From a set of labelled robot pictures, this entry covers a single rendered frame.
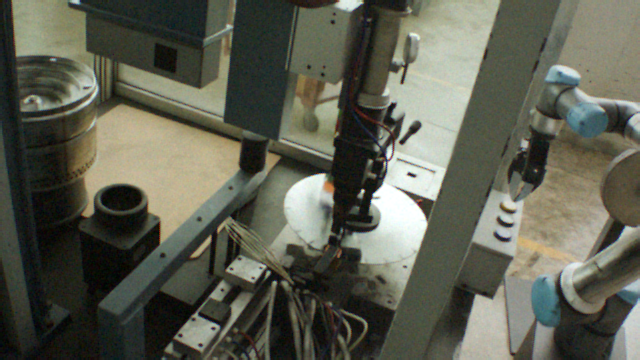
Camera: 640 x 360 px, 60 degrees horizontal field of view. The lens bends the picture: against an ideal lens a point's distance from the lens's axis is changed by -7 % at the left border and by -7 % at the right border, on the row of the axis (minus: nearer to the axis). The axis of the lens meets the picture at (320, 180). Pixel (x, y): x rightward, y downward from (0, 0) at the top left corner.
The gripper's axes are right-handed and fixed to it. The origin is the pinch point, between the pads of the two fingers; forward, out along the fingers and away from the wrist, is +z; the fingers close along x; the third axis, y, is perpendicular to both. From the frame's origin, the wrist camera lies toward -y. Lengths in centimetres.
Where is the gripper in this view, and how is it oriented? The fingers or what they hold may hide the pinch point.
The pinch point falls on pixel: (515, 199)
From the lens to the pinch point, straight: 154.5
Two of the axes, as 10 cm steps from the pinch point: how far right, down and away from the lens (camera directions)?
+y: 3.7, -4.6, 8.1
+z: -1.7, 8.2, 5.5
